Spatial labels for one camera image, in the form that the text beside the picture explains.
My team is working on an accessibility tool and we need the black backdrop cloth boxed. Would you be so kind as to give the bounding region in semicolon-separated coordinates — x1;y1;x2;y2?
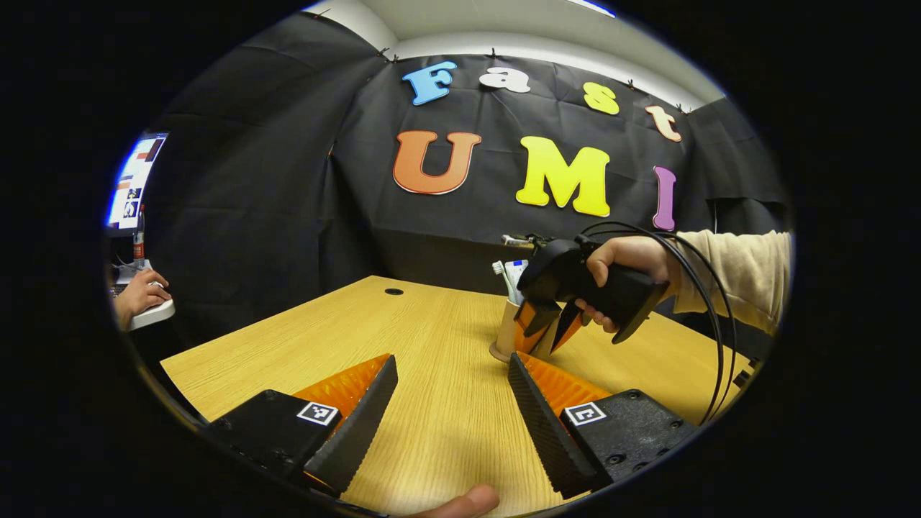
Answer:
140;11;792;360

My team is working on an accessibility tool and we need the black cable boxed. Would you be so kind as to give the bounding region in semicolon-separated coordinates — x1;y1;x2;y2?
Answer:
594;229;725;427
579;222;739;425

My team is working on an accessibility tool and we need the wooden desktop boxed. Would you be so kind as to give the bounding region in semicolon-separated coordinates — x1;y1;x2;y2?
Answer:
160;275;756;518

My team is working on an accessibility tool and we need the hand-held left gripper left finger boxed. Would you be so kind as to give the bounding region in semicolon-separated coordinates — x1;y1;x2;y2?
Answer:
205;353;399;497

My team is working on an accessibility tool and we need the computer monitor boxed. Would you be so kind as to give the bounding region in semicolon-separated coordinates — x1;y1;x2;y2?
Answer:
106;132;170;231

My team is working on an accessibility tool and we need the white toothbrush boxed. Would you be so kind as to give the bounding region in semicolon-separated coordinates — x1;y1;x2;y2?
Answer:
492;260;517;304

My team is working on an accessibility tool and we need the white toothpaste tube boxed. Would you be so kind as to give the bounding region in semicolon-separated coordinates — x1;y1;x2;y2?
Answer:
504;259;530;306

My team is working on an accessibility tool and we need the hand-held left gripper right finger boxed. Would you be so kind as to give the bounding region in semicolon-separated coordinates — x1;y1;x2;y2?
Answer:
508;352;697;499

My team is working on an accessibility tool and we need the white side table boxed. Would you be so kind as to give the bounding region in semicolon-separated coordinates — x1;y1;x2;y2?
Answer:
115;259;176;332

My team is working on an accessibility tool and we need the beige cup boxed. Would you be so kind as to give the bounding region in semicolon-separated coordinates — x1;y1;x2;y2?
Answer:
489;296;569;363

